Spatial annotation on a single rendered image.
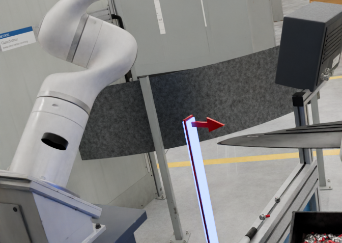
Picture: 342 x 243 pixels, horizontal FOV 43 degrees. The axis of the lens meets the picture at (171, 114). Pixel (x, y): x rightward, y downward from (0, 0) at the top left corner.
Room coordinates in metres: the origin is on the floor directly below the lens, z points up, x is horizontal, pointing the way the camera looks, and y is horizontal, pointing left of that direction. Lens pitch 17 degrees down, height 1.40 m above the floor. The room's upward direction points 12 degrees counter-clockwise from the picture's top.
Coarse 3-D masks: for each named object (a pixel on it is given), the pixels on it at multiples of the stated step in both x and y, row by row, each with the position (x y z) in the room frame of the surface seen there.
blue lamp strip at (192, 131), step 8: (192, 120) 0.66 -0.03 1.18; (192, 128) 0.65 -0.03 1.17; (192, 136) 0.65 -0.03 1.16; (192, 144) 0.65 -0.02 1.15; (192, 152) 0.65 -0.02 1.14; (200, 152) 0.66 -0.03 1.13; (200, 160) 0.66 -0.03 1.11; (200, 168) 0.65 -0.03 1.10; (200, 176) 0.65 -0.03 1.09; (200, 184) 0.65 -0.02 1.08; (200, 192) 0.65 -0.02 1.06; (208, 192) 0.66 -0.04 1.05; (208, 200) 0.66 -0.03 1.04; (208, 208) 0.65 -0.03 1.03; (208, 216) 0.65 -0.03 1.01; (208, 224) 0.65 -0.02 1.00; (208, 232) 0.65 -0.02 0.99; (216, 240) 0.66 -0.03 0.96
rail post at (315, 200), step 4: (316, 192) 1.06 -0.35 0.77; (312, 196) 1.06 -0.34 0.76; (316, 196) 1.06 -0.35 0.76; (312, 200) 1.06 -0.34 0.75; (316, 200) 1.06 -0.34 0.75; (320, 200) 1.08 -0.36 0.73; (312, 204) 1.06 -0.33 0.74; (316, 204) 1.06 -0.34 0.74; (320, 204) 1.08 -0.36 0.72; (312, 208) 1.06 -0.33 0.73; (316, 208) 1.06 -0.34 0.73; (320, 208) 1.08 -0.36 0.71
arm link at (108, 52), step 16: (96, 32) 1.00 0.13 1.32; (112, 32) 1.01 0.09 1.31; (128, 32) 1.06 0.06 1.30; (80, 48) 0.99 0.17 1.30; (96, 48) 0.99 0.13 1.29; (112, 48) 0.99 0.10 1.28; (128, 48) 1.00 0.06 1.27; (80, 64) 1.01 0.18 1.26; (96, 64) 0.98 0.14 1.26; (112, 64) 0.97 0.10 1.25; (128, 64) 1.00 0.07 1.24; (48, 80) 0.93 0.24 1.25; (64, 80) 0.92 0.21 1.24; (80, 80) 0.93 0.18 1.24; (96, 80) 0.95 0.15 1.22; (112, 80) 1.00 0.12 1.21; (48, 96) 0.90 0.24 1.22; (64, 96) 0.90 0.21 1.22; (80, 96) 0.91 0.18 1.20; (96, 96) 0.97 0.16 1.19
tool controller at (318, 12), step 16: (288, 16) 1.13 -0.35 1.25; (304, 16) 1.13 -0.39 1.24; (320, 16) 1.13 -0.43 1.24; (336, 16) 1.16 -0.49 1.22; (288, 32) 1.13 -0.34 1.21; (304, 32) 1.10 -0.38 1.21; (320, 32) 1.08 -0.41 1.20; (336, 32) 1.17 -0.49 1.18; (288, 48) 1.13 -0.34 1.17; (304, 48) 1.11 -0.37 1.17; (320, 48) 1.08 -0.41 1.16; (336, 48) 1.22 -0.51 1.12; (288, 64) 1.14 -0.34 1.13; (304, 64) 1.11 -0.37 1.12; (320, 64) 1.10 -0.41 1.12; (336, 64) 1.26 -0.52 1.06; (288, 80) 1.14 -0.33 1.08; (304, 80) 1.11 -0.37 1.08; (320, 80) 1.13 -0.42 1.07
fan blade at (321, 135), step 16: (304, 128) 0.55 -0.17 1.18; (320, 128) 0.53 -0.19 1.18; (336, 128) 0.51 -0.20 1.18; (224, 144) 0.51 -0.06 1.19; (240, 144) 0.51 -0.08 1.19; (256, 144) 0.50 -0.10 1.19; (272, 144) 0.50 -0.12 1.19; (288, 144) 0.49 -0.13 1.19; (304, 144) 0.48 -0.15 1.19; (320, 144) 0.47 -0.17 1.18; (336, 144) 0.46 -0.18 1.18
